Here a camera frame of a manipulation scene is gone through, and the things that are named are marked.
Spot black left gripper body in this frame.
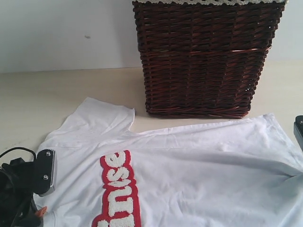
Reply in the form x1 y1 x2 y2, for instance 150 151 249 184
0 158 43 227

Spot white t-shirt red lettering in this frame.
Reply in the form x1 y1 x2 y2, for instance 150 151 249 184
34 98 303 227

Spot dark brown wicker basket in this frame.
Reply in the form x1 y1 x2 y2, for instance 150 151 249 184
132 1 286 119

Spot orange perforated strap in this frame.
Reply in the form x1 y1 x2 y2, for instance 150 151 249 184
34 206 48 218

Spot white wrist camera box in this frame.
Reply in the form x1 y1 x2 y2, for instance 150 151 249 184
33 149 57 197

